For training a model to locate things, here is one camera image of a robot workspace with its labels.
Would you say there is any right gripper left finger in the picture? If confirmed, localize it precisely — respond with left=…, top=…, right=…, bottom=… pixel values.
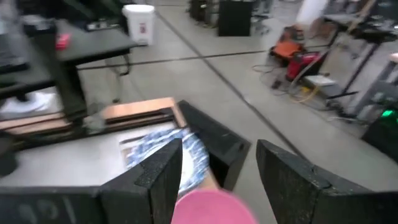
left=100, top=138, right=184, bottom=224

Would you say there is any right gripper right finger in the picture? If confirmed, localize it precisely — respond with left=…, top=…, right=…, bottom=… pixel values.
left=256, top=139, right=331, bottom=224

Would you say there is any blue patterned white plate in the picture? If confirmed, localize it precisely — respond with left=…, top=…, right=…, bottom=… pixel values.
left=124, top=127, right=213, bottom=197

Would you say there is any pinkish red bowl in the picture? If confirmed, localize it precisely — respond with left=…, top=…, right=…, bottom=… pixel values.
left=170, top=189, right=259, bottom=224

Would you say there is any black perforated panel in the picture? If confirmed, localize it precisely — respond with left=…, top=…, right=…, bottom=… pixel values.
left=176, top=99, right=252, bottom=191

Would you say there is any grey box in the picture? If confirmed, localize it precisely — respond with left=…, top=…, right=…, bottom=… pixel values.
left=302, top=74, right=340, bottom=98

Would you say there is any black device with green light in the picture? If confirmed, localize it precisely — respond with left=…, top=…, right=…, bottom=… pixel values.
left=361, top=108, right=398, bottom=164

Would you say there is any red machine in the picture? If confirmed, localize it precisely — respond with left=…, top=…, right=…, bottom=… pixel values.
left=285, top=51, right=326, bottom=82

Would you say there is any orange machine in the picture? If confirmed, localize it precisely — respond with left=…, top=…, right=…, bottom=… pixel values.
left=269, top=25, right=307, bottom=67

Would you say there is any white cloth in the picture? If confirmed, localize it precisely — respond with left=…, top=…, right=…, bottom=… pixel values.
left=0, top=91, right=65, bottom=121

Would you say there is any black desk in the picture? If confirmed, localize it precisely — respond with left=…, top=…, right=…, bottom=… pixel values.
left=0, top=18, right=139, bottom=119

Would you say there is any white trash bin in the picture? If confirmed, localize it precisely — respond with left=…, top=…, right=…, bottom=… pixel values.
left=121, top=4, right=156, bottom=47

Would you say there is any small red item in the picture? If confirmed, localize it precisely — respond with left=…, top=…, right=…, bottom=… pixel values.
left=55, top=32, right=73, bottom=51

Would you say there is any black workbench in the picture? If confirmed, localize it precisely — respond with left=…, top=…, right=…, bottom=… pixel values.
left=323, top=12, right=398, bottom=101

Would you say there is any white upright object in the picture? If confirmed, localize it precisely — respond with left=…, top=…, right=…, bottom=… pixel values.
left=295, top=0, right=329, bottom=26

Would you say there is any black cabinet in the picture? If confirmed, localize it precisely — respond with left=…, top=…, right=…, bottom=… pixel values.
left=217, top=0, right=253, bottom=37

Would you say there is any yellow cable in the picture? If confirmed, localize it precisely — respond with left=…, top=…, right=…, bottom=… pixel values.
left=290, top=85, right=322, bottom=105

